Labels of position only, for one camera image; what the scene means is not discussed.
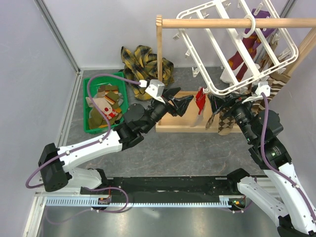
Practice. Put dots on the aluminium corner profile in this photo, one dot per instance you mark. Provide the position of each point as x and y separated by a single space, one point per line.
56 32

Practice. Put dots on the brown white striped sock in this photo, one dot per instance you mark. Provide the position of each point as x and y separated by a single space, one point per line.
276 82

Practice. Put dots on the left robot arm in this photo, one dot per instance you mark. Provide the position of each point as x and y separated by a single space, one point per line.
58 165

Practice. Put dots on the beige brown argyle sock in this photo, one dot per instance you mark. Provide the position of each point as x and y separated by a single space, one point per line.
210 122
226 124

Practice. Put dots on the white slotted cable duct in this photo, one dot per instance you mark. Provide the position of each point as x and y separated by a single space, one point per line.
222 202

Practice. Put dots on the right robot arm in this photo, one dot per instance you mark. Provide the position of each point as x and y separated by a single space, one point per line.
293 214

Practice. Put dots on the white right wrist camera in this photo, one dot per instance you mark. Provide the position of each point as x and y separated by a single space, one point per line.
262 88

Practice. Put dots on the yellow plaid cloth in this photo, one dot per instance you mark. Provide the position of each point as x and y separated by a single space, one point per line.
141 64

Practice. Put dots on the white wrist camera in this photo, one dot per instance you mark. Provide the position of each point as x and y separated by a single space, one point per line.
154 88
262 88

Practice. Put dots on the wooden hanger stand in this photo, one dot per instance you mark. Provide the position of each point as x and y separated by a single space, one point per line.
173 124

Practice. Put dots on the olive brown patterned sock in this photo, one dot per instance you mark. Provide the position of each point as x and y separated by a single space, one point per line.
110 92

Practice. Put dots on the green plastic bin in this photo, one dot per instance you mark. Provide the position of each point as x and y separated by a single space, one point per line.
93 91

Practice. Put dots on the white plastic sock hanger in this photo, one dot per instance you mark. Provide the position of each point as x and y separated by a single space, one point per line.
213 15

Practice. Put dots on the red white snowman sock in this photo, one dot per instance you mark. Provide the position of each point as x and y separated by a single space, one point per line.
200 100

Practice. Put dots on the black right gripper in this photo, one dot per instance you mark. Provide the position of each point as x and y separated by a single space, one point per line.
217 102

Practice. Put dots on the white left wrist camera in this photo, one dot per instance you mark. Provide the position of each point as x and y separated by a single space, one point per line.
154 88

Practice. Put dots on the beige red snowman sock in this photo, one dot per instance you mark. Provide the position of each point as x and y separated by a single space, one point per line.
103 107

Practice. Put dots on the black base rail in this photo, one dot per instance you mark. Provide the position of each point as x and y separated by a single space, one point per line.
206 188

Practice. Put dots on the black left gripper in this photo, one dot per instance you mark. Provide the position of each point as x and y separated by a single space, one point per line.
181 103

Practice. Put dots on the maroon orange sock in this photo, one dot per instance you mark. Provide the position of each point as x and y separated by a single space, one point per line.
251 43

